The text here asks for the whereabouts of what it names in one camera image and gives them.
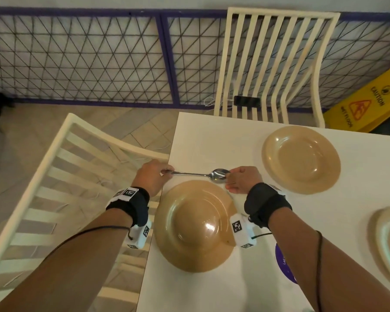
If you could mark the person's right hand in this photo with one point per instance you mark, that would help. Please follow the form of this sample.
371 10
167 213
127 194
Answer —
247 178

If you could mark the person's left hand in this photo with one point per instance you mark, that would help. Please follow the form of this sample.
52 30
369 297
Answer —
149 177

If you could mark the person's left fingers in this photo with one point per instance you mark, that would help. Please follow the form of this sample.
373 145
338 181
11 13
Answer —
167 168

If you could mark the person's right thumb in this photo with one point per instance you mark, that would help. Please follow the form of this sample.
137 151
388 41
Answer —
231 187

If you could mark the metal spoon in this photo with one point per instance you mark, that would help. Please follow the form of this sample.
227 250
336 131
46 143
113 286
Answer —
195 174

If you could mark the person's left forearm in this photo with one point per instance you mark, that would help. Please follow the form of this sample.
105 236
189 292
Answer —
71 266

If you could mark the person's right forearm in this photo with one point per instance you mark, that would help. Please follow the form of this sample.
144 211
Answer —
325 272

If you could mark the tan round plate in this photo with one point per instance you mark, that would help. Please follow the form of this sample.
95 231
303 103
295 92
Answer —
191 227
300 159

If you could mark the black phone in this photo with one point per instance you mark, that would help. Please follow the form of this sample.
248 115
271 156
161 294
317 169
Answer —
247 101

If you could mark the purple round sticker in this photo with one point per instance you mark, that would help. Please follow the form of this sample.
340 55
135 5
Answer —
284 264

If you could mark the cream slatted chair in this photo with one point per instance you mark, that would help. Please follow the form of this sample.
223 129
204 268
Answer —
31 194
229 61

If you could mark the purple framed mesh fence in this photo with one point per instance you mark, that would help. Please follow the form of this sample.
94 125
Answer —
84 61

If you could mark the yellow wet floor sign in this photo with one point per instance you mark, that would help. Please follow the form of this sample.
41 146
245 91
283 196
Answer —
367 103

